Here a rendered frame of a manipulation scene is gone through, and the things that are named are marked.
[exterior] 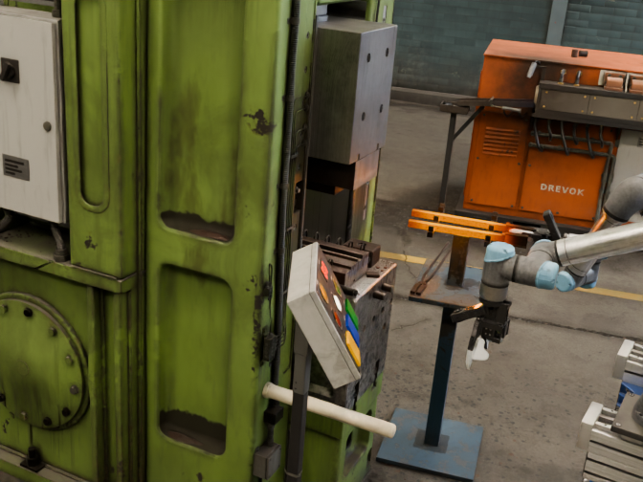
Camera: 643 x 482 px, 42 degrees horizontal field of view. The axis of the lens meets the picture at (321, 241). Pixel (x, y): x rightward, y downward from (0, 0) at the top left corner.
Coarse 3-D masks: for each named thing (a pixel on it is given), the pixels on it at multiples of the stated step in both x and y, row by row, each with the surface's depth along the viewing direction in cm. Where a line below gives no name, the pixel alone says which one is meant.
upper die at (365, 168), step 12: (372, 156) 274; (312, 168) 269; (324, 168) 267; (336, 168) 265; (348, 168) 263; (360, 168) 266; (372, 168) 276; (312, 180) 270; (324, 180) 268; (336, 180) 266; (348, 180) 264; (360, 180) 268
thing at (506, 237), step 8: (416, 224) 311; (424, 224) 310; (432, 224) 310; (440, 224) 311; (448, 232) 309; (456, 232) 308; (464, 232) 307; (472, 232) 306; (480, 232) 306; (488, 232) 306; (496, 232) 307; (504, 232) 306; (512, 232) 305; (496, 240) 305; (504, 240) 305; (512, 240) 304; (520, 240) 304
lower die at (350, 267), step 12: (312, 240) 298; (324, 252) 288; (336, 252) 286; (360, 252) 290; (336, 264) 281; (348, 264) 280; (360, 264) 286; (336, 276) 277; (348, 276) 279; (360, 276) 289
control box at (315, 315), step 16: (304, 256) 234; (320, 256) 234; (304, 272) 223; (320, 272) 225; (304, 288) 213; (320, 288) 215; (288, 304) 211; (304, 304) 210; (320, 304) 210; (336, 304) 226; (304, 320) 212; (320, 320) 212; (336, 320) 217; (320, 336) 214; (336, 336) 214; (320, 352) 215; (336, 352) 215; (336, 368) 217; (352, 368) 217; (336, 384) 219
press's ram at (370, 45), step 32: (320, 32) 248; (352, 32) 244; (384, 32) 258; (320, 64) 251; (352, 64) 246; (384, 64) 264; (320, 96) 254; (352, 96) 249; (384, 96) 271; (320, 128) 257; (352, 128) 253; (384, 128) 278; (352, 160) 258
